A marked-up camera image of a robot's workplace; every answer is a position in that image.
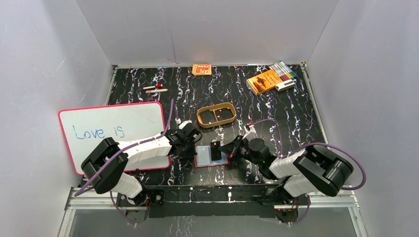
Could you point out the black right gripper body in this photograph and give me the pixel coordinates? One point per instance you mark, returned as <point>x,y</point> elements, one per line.
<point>244,151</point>

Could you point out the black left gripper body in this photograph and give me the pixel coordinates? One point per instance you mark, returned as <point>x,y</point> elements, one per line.
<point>188,143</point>

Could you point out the red leather card holder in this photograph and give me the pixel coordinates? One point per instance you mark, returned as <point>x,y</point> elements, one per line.
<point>205,157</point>

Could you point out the black VIP card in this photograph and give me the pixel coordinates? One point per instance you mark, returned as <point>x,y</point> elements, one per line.
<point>207,117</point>
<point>214,151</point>
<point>224,114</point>

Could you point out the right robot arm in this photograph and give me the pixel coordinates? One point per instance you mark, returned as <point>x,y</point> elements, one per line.
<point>314,168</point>

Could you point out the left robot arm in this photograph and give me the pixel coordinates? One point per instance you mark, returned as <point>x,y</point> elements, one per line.
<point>105,166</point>

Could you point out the tan oval tray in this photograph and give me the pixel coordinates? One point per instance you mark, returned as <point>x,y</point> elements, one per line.
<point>213,108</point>

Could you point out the orange capped white marker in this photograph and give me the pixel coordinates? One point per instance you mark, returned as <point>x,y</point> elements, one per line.
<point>156,91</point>

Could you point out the red capped white marker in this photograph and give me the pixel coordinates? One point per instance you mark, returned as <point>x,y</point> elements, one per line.
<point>157,86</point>

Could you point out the orange yellow book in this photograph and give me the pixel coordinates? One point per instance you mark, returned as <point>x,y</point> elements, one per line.
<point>263,82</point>

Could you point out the small orange spiral notepad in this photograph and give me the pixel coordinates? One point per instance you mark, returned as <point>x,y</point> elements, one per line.
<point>201,69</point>

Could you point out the white stapler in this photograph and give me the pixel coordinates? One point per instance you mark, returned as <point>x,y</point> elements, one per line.
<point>285,85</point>

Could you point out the pack of coloured markers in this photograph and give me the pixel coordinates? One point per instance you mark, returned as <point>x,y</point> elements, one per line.
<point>283,70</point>

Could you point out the pink framed whiteboard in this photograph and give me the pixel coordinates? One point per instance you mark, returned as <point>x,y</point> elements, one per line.
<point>85,128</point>

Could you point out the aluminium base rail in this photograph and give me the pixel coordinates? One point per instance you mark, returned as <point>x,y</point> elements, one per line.
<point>212,211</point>

